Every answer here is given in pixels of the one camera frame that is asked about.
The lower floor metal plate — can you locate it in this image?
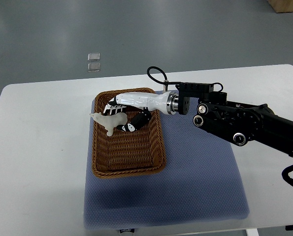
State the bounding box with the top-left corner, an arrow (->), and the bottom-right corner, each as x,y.
88,62 -> 101,72

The cardboard box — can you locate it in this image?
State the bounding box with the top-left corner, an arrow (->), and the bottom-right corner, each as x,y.
267,0 -> 293,13

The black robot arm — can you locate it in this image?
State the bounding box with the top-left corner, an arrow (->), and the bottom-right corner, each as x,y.
166,82 -> 293,187

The upper floor metal plate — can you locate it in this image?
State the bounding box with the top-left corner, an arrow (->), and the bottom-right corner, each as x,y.
88,53 -> 100,61

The brown wicker basket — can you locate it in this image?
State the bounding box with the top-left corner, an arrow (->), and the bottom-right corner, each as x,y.
91,87 -> 167,178

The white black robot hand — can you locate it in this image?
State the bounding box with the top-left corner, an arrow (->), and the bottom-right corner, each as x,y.
103,91 -> 179,132

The white bear figurine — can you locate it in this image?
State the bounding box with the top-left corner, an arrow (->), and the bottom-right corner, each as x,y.
90,113 -> 128,137

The blue foam mat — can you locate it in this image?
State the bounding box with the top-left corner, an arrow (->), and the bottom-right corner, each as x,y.
84,98 -> 249,231

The floor metal plate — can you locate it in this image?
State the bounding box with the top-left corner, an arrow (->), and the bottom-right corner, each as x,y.
88,62 -> 101,72
88,53 -> 100,61

